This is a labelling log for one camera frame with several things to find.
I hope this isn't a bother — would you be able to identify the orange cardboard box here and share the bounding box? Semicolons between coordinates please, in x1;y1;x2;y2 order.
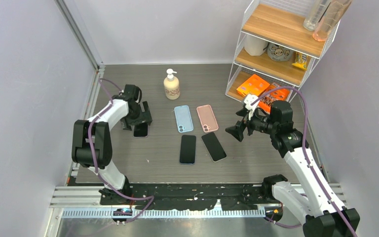
258;82;290;114

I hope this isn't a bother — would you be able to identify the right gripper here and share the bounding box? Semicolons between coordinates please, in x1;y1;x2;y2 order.
226;107;278;142

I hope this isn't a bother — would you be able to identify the black smartphone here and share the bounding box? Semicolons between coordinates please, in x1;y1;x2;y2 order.
201;132;227;162

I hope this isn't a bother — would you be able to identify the pink phone case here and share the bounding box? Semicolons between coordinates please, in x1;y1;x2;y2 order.
196;105;219;133

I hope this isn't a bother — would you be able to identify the yellow cardboard box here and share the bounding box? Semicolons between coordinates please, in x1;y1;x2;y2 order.
235;73;270;97

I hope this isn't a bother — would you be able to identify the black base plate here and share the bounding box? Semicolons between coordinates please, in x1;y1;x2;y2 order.
99;183;282;211

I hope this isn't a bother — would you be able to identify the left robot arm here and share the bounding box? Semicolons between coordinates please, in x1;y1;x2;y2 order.
72;84;152;204

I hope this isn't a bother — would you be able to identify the cream lotion pump bottle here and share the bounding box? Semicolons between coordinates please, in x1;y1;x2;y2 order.
163;69;180;100

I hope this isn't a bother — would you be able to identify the white wire shelf rack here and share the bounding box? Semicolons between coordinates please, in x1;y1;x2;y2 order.
226;0;338;101

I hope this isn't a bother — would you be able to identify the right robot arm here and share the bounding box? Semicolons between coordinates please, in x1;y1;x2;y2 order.
226;96;360;237

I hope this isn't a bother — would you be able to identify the cartoon printed tin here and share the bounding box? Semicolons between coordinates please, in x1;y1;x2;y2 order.
267;42;294;62

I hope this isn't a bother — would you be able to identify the white paper roll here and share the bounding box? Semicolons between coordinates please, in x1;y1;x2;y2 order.
244;35;268;56

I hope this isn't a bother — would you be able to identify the clear plastic bottle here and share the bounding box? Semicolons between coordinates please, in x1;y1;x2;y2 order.
303;0;331;32

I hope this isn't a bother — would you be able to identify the light blue phone case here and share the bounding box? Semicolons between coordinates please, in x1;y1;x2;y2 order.
174;105;193;133

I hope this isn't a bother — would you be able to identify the dark phone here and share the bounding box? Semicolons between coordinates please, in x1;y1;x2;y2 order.
133;123;149;138

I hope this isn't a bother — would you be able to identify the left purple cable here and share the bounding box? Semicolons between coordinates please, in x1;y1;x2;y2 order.
87;78;155;226

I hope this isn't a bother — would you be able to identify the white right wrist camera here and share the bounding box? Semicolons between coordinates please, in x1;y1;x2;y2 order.
243;94;260;120

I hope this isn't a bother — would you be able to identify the yellow snack packet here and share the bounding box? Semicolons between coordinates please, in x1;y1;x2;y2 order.
292;52;308;71

